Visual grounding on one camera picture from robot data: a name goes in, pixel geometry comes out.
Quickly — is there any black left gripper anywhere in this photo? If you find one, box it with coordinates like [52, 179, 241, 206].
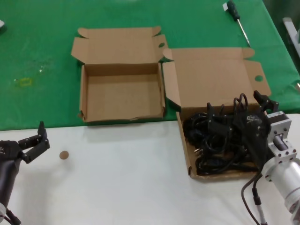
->
[0, 121, 51, 205]

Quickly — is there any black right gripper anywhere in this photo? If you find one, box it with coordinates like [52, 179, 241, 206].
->
[206, 90, 280, 170]

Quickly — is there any open brown cardboard box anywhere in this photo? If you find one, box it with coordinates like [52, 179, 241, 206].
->
[71, 25, 169, 123]
[161, 46, 272, 180]

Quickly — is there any green table cloth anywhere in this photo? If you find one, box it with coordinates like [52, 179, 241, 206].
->
[0, 0, 300, 131]

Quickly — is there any grey aluminium profile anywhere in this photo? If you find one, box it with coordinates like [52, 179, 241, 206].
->
[282, 17, 300, 59]

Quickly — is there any dark right arm cable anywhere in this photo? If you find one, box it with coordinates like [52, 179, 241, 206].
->
[241, 172, 264, 225]

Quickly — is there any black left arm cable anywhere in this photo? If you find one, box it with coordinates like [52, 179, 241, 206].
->
[0, 207, 22, 225]

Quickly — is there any cable with metal connector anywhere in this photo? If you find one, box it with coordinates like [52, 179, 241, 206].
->
[251, 174, 268, 225]

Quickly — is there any green handled screwdriver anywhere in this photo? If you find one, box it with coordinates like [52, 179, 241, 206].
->
[227, 0, 251, 47]

